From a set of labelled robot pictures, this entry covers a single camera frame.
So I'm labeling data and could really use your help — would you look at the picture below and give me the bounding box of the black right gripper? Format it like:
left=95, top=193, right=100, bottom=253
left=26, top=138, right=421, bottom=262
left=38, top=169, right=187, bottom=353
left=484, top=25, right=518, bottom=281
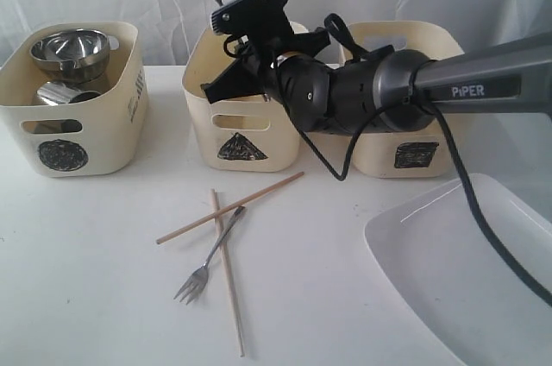
left=202, top=27, right=330, bottom=104

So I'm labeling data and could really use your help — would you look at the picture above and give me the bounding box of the wooden chopstick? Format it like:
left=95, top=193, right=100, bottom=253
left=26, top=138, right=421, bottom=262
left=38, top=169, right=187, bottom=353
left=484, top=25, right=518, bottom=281
left=210, top=188, right=246, bottom=358
left=155, top=172, right=304, bottom=245

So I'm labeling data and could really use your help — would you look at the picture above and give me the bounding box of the large steel bowl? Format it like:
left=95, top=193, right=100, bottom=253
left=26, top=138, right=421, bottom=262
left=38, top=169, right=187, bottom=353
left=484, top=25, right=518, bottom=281
left=29, top=28, right=111, bottom=84

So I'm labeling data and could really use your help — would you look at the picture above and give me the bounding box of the steel cup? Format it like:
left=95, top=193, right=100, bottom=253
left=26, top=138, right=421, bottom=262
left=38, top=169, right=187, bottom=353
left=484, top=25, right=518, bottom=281
left=32, top=81, right=101, bottom=134

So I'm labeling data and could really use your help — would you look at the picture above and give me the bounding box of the steel fork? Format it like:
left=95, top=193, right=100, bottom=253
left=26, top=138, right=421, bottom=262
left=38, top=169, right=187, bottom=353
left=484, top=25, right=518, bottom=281
left=173, top=205, right=246, bottom=304

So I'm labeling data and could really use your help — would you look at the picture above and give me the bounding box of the white square ceramic plate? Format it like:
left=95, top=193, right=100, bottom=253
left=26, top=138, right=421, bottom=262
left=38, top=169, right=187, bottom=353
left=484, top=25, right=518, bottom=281
left=364, top=180, right=551, bottom=365

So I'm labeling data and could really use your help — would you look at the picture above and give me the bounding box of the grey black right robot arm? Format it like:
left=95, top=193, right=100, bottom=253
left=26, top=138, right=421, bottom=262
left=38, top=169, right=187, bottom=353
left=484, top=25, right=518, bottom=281
left=203, top=9, right=551, bottom=136

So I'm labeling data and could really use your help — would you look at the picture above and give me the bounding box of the cream bin triangle mark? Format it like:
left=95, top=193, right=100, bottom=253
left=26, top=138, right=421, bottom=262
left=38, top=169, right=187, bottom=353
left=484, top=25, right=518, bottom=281
left=182, top=28, right=300, bottom=172

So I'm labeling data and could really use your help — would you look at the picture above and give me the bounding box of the cream bin circle mark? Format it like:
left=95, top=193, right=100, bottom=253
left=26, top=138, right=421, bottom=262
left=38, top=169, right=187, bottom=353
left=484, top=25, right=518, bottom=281
left=1, top=22, right=148, bottom=178

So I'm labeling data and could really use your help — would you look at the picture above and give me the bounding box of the cream bin square mark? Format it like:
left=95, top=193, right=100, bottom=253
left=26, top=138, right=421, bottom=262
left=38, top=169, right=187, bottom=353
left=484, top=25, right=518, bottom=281
left=348, top=21, right=463, bottom=179

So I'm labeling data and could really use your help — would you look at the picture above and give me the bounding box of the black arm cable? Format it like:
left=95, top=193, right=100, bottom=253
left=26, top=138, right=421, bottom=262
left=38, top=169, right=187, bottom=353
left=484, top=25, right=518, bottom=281
left=297, top=14, right=552, bottom=306

